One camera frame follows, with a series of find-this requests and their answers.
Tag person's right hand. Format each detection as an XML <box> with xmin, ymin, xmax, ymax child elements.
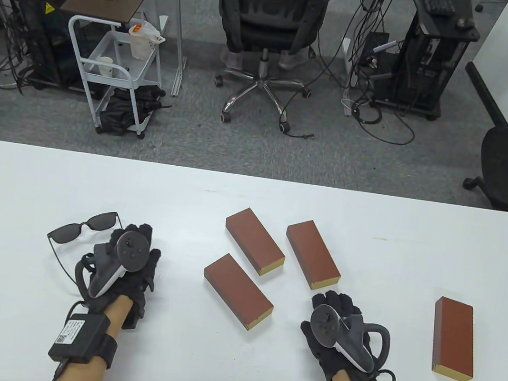
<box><xmin>291</xmin><ymin>286</ymin><xmax>403</xmax><ymax>381</ymax></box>

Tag person's left hand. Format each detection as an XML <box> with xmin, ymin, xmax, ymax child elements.
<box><xmin>75</xmin><ymin>215</ymin><xmax>167</xmax><ymax>325</ymax></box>

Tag black sunglasses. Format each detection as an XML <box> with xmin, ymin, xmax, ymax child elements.
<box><xmin>39</xmin><ymin>202</ymin><xmax>121</xmax><ymax>300</ymax></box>

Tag brown storage box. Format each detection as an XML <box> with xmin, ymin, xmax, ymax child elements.
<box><xmin>424</xmin><ymin>295</ymin><xmax>485</xmax><ymax>381</ymax></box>
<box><xmin>196</xmin><ymin>250</ymin><xmax>282</xmax><ymax>334</ymax></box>
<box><xmin>278</xmin><ymin>216</ymin><xmax>350</xmax><ymax>295</ymax></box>
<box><xmin>218</xmin><ymin>204</ymin><xmax>292</xmax><ymax>281</ymax></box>

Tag person's left forearm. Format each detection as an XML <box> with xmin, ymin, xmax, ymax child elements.
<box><xmin>58</xmin><ymin>288</ymin><xmax>134</xmax><ymax>381</ymax></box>

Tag grey hand controller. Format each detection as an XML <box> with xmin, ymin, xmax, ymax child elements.
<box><xmin>70</xmin><ymin>222</ymin><xmax>152</xmax><ymax>310</ymax></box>
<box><xmin>304</xmin><ymin>303</ymin><xmax>396</xmax><ymax>377</ymax></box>

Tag black wrist battery box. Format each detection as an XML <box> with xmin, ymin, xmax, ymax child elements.
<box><xmin>47</xmin><ymin>308</ymin><xmax>111</xmax><ymax>370</ymax></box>

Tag black bag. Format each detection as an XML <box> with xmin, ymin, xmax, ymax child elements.
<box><xmin>97</xmin><ymin>78</ymin><xmax>174</xmax><ymax>143</ymax></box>

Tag white paper cup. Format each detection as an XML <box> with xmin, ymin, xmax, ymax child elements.
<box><xmin>96</xmin><ymin>56</ymin><xmax>114</xmax><ymax>78</ymax></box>

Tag white rolling cart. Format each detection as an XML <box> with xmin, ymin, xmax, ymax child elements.
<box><xmin>52</xmin><ymin>10</ymin><xmax>172</xmax><ymax>142</ymax></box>

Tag white plastic bag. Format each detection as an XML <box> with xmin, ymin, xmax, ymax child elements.
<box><xmin>124</xmin><ymin>18</ymin><xmax>168</xmax><ymax>63</ymax></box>

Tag black computer case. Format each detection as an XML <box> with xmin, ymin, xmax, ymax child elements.
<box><xmin>0</xmin><ymin>0</ymin><xmax>109</xmax><ymax>96</ymax></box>

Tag black mesh office chair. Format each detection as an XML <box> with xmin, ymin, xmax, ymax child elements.
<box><xmin>195</xmin><ymin>0</ymin><xmax>337</xmax><ymax>139</ymax></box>

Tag black computer tower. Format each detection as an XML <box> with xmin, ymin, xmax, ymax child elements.
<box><xmin>370</xmin><ymin>2</ymin><xmax>483</xmax><ymax>127</ymax></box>

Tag white desk leg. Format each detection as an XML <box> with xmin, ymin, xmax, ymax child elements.
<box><xmin>330</xmin><ymin>38</ymin><xmax>363</xmax><ymax>118</ymax></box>

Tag black power box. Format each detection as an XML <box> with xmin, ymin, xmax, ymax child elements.
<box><xmin>362</xmin><ymin>29</ymin><xmax>390</xmax><ymax>62</ymax></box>

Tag black keyboard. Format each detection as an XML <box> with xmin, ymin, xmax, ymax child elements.
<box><xmin>410</xmin><ymin>0</ymin><xmax>458</xmax><ymax>18</ymax></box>

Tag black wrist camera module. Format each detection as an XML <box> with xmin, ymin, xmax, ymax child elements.
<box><xmin>120</xmin><ymin>298</ymin><xmax>148</xmax><ymax>333</ymax></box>

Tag black wrist strap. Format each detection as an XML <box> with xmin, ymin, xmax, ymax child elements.
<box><xmin>91</xmin><ymin>332</ymin><xmax>120</xmax><ymax>371</ymax></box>

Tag bundle of black cables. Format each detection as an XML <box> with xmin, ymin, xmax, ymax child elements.
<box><xmin>275</xmin><ymin>0</ymin><xmax>438</xmax><ymax>157</ymax></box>

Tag aluminium frame post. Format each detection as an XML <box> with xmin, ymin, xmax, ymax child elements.
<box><xmin>147</xmin><ymin>0</ymin><xmax>198</xmax><ymax>99</ymax></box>

